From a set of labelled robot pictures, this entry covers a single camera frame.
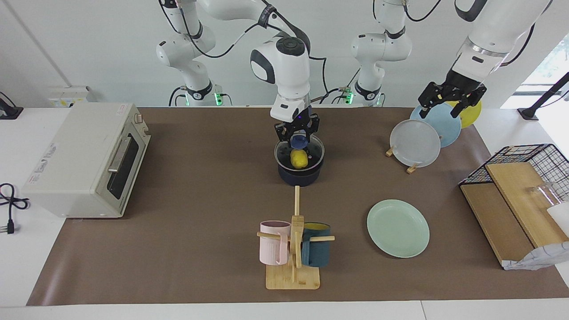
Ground yellow plate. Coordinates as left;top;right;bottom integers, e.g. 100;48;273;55
446;100;482;129

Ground light blue plate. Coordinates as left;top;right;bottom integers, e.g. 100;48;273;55
410;103;462;148

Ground brown wooden board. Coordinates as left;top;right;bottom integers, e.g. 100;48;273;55
460;182;536;267

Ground black clamp mount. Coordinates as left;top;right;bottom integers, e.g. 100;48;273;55
0;91;24;120

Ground pink mug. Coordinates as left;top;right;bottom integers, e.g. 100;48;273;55
260;220;292;266

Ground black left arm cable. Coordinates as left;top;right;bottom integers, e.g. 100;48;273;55
400;0;536;67

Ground black wire basket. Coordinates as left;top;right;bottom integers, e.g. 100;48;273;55
459;144;569;205

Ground light green plate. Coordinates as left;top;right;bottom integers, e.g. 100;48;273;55
367;199;430;259

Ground dark blue pot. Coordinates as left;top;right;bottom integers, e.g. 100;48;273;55
275;136;325;187

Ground translucent white plate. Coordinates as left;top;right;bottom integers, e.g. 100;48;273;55
390;119;441;168

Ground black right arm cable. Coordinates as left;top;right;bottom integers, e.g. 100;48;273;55
158;0;330;107

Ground black base cable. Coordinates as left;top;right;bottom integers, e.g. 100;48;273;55
168;86;187;107
311;67;361;105

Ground white container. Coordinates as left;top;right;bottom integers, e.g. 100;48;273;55
547;202;569;236

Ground wooden plate rack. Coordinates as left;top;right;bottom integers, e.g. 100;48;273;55
385;148;421;174

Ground clear glass cup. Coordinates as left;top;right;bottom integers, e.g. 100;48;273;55
527;181;563;207

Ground brown table mat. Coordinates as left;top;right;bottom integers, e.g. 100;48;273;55
27;107;569;306

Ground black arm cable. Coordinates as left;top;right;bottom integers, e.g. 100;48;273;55
158;0;330;107
400;0;536;67

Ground white power strip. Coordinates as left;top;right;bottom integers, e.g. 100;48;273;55
48;87;92;108

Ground white toaster oven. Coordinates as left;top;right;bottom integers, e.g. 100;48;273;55
21;103;152;219

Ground dark teal mug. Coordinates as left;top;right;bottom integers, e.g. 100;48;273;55
301;222;331;268

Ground black power cable with plug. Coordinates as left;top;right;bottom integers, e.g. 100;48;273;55
0;183;30;235

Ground black camera stand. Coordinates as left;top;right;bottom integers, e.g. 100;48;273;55
518;71;569;120

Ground light wooden board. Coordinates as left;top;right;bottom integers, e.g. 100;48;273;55
485;162;569;248

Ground white checked cloth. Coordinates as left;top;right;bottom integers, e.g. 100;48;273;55
502;241;569;271

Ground glass lid with blue knob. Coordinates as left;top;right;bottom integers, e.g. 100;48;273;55
274;133;325;172

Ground yellow potato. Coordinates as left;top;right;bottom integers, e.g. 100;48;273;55
290;149;309;169

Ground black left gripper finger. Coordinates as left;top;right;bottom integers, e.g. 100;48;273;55
418;81;446;119
449;86;488;119

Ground wooden mug rack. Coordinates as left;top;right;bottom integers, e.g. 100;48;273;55
256;186;335;290

